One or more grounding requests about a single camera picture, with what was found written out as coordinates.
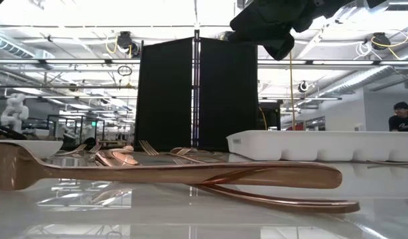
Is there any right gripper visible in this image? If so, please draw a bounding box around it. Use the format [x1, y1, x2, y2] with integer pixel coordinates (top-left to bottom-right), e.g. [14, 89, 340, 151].
[228, 0, 324, 62]

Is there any black cabinet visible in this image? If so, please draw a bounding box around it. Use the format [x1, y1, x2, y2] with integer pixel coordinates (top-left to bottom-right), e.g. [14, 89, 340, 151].
[258, 101, 281, 131]

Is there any red object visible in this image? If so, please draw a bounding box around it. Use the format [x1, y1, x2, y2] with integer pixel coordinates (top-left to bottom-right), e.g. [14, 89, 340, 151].
[285, 121, 305, 131]

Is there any black folding screen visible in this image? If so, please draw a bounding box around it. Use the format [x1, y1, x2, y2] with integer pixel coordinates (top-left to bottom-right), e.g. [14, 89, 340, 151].
[134, 29, 259, 153]

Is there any white cutlery organizer tray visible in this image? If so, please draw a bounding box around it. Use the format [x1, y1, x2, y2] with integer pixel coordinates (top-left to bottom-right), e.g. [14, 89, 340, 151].
[226, 129, 408, 163]

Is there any person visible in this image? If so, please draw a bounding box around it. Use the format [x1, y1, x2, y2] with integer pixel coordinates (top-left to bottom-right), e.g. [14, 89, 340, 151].
[388, 101, 408, 133]

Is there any white robot figure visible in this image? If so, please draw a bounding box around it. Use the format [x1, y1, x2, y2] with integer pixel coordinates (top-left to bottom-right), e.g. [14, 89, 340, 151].
[0, 93, 30, 134]

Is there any white bowl at left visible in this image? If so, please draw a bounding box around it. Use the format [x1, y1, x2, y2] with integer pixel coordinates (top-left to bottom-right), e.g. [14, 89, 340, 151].
[0, 138, 64, 160]

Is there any yellow hanging cable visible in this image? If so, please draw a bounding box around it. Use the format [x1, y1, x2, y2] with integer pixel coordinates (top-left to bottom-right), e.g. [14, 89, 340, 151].
[287, 49, 297, 131]

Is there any grey ceiling rail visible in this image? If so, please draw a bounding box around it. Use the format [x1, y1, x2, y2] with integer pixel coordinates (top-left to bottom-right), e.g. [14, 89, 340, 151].
[0, 58, 408, 66]

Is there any silver ventilation duct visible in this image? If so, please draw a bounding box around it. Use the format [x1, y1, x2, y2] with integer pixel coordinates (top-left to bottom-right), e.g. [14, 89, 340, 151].
[318, 64, 408, 98]
[0, 33, 37, 60]

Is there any black hanging ring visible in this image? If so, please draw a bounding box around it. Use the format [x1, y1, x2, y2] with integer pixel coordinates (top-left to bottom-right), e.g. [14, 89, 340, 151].
[117, 64, 133, 77]

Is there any black metal frame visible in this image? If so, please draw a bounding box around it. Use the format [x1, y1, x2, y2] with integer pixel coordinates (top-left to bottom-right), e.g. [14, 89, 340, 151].
[47, 114, 105, 140]

